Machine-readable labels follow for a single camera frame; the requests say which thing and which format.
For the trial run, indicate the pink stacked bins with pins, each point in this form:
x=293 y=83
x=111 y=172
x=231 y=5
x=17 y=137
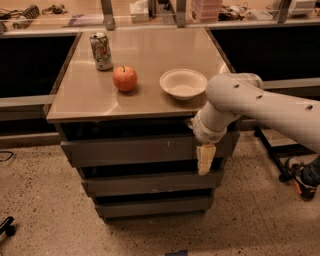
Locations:
x=205 y=11

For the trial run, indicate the grey middle drawer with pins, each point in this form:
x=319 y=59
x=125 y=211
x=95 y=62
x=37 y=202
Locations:
x=151 y=183

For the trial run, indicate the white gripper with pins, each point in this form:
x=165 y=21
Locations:
x=204 y=132

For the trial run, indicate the white tissue box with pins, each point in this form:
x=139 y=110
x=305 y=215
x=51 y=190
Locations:
x=139 y=11

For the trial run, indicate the black stand base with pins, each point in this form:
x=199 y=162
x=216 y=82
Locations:
x=282 y=151

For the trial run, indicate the orange black shoe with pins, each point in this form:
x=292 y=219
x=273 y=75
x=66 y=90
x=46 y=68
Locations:
x=295 y=170

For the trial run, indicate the crushed soda can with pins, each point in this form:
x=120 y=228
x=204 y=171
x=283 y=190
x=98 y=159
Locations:
x=101 y=51

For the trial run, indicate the grey bottom drawer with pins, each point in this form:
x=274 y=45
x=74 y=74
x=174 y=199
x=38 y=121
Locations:
x=145 y=208

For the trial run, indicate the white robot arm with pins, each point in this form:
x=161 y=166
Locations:
x=230 y=96

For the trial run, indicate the grey top drawer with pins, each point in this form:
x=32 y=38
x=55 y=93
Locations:
x=130 y=150

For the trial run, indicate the grey drawer cabinet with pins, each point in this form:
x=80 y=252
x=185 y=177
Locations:
x=88 y=106

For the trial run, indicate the white paper bowl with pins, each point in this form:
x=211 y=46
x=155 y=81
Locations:
x=183 y=84

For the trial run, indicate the grey drawer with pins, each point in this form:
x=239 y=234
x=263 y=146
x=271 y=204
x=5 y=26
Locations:
x=151 y=183
x=130 y=150
x=145 y=208

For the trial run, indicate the red apple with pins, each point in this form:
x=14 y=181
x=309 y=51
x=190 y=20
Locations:
x=125 y=78

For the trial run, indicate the black chair caster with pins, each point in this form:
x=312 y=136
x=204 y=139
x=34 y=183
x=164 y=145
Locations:
x=7 y=227

